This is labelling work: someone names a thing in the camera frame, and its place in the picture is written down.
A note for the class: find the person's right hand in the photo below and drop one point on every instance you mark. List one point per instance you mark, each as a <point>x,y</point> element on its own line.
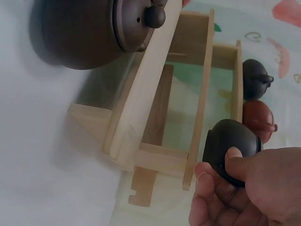
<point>263,188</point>

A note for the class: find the person's left hand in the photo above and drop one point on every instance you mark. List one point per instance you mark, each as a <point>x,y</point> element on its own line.
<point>186,2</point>

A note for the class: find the person's left fingers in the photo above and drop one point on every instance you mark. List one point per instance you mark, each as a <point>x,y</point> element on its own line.
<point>186,2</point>

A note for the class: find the small dark brown teapot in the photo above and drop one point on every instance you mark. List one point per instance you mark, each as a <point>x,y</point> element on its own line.
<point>223,137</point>
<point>254,80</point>

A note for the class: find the stepped wooden shelf rack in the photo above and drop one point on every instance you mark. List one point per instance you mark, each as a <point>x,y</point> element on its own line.
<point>150,94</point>

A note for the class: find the large dark brown teapot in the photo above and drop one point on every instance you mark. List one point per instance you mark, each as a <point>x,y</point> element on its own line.
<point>89,33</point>

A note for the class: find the small red-brown teapot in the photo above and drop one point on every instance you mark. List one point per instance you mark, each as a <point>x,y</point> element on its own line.
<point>256,117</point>

